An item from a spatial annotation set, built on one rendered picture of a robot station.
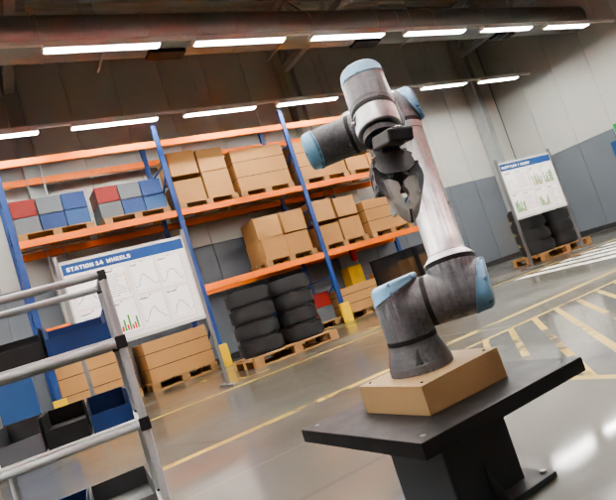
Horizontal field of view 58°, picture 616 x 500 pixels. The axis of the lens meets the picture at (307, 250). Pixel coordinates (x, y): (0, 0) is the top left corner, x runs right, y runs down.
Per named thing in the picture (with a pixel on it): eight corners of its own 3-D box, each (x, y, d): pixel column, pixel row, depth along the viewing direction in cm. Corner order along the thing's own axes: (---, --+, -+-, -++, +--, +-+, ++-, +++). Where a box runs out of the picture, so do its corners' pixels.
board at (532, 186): (545, 266, 917) (504, 155, 934) (521, 271, 960) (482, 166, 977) (597, 245, 992) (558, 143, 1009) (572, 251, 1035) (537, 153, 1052)
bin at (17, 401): (-4, 479, 508) (-32, 376, 516) (-11, 474, 558) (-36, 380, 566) (58, 454, 540) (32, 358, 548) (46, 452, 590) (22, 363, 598)
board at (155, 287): (104, 437, 562) (52, 253, 579) (98, 434, 605) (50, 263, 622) (238, 385, 637) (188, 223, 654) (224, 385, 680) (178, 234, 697)
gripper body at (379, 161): (413, 194, 109) (396, 146, 115) (420, 169, 102) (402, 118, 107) (374, 201, 109) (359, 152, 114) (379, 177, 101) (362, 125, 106)
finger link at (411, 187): (425, 231, 104) (410, 190, 108) (431, 215, 98) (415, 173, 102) (408, 234, 103) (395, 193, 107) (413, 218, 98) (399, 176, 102)
